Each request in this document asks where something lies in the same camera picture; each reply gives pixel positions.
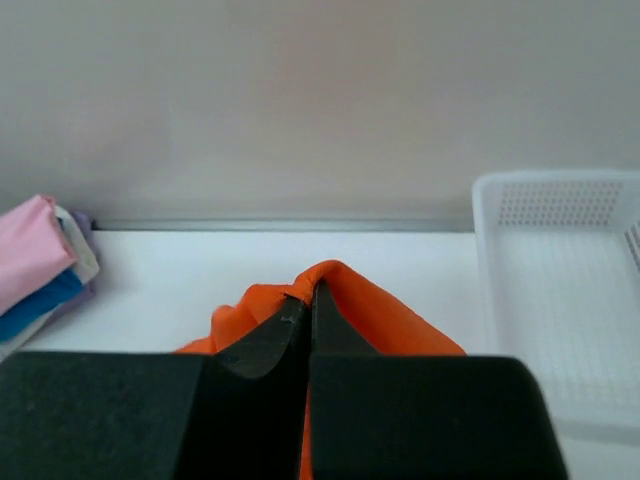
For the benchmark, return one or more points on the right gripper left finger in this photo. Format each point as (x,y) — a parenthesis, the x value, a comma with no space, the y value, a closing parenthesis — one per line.
(276,345)

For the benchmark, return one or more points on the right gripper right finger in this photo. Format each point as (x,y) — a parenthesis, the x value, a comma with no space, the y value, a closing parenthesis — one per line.
(331,333)

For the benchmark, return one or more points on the orange t shirt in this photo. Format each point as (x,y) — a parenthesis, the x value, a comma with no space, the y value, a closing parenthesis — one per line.
(347,418)

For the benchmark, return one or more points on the white folded t shirt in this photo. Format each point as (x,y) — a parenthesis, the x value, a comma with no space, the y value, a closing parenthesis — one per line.
(8,347)

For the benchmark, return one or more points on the lavender folded t shirt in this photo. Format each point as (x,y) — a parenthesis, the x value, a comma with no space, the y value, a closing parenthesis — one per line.
(77,228)

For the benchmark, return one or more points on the white plastic basket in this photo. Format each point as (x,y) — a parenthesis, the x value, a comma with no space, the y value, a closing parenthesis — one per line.
(558,258)

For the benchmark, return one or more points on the blue folded t shirt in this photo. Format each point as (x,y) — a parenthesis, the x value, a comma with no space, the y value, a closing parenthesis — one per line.
(61,289)

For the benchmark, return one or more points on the pink folded t shirt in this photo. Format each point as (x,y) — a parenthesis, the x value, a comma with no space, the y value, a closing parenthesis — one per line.
(34,249)

